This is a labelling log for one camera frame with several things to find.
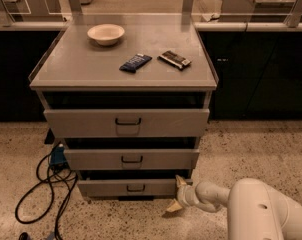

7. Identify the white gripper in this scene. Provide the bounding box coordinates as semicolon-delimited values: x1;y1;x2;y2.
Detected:
166;175;199;213

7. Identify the grey bottom drawer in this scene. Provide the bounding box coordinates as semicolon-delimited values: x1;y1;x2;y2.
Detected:
78;179;176;198

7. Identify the grey drawer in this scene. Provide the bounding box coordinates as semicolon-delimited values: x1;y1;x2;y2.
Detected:
44;109;209;138
78;179;176;198
64;149;199;170

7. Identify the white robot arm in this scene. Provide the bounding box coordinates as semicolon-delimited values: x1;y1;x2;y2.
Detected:
167;176;302;240

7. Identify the grey top drawer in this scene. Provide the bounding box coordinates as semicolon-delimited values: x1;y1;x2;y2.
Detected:
44;109;209;138

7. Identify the grey middle drawer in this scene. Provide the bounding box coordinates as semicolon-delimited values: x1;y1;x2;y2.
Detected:
64;149;199;170

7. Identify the grey drawer cabinet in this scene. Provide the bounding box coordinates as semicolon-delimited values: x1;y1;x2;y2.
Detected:
28;12;220;202

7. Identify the blue power box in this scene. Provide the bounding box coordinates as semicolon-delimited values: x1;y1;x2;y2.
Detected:
49;144;67;167

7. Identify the black snack bar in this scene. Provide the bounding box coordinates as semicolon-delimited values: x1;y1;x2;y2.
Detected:
157;50;191;71

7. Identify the blue snack bar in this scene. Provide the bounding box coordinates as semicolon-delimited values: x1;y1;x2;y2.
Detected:
120;54;152;73

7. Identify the white bowl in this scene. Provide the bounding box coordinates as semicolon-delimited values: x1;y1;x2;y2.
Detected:
87;24;125;46

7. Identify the background steel table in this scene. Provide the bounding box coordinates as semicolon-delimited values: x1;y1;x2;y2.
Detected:
219;0;296;22

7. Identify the black floor cable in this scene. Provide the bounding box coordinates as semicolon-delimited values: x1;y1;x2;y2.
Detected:
14;146;79;240

